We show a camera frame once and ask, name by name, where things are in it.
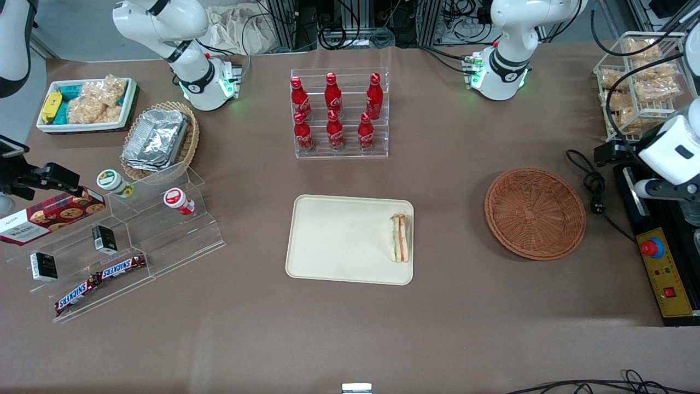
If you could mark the small black white box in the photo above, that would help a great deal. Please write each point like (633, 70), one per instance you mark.
(104, 239)
(44, 267)

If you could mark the oval light wicker basket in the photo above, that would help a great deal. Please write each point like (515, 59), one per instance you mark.
(191, 137)

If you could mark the red tartan cookie box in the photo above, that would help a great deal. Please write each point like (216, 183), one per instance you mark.
(49, 219)

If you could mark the yellow snack pack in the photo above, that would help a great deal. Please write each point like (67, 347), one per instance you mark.
(51, 106)

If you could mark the green lid white cup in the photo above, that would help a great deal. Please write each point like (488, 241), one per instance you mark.
(111, 180)

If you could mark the clear acrylic step display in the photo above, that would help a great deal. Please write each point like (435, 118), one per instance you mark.
(164, 241)

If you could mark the red emergency stop button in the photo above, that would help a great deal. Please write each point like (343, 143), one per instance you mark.
(652, 248)

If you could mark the white rectangular snack bin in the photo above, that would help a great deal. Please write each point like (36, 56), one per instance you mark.
(128, 104)

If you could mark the teal snack pack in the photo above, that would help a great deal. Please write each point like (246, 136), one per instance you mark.
(71, 90)
(62, 114)

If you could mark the white crumpled cloth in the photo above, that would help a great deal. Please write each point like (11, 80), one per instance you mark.
(235, 30)

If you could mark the aluminium foil container stack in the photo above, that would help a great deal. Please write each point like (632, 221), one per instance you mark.
(156, 139)

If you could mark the red cola bottle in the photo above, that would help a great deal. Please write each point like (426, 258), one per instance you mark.
(333, 96)
(366, 133)
(374, 98)
(335, 132)
(303, 134)
(298, 98)

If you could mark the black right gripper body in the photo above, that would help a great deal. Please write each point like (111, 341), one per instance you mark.
(22, 179)

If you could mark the steel pan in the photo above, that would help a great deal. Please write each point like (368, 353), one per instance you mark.
(693, 216)

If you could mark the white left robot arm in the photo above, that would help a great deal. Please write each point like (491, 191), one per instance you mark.
(508, 33)

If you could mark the red lid white cup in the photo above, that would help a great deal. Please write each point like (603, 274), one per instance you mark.
(176, 199)

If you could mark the clear acrylic bottle rack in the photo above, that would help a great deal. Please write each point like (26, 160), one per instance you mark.
(350, 82)

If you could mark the black appliance yellow panel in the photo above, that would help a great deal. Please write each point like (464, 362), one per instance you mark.
(667, 284)

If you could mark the round brown wicker basket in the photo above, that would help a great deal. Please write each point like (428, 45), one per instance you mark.
(536, 213)

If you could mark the aluminium frame post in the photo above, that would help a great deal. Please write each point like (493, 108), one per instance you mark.
(283, 24)
(430, 22)

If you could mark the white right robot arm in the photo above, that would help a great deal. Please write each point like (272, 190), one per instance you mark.
(186, 33)

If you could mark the cream plastic tray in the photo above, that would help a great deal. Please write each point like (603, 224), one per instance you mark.
(339, 241)

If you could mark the triangular sandwich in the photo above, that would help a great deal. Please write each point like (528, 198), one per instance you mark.
(400, 238)

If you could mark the snickers chocolate bar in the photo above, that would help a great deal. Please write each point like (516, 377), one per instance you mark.
(76, 296)
(121, 267)

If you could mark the rice cracker snack bag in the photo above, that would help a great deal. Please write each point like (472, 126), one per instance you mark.
(629, 121)
(656, 90)
(615, 101)
(106, 90)
(642, 49)
(87, 112)
(655, 70)
(613, 80)

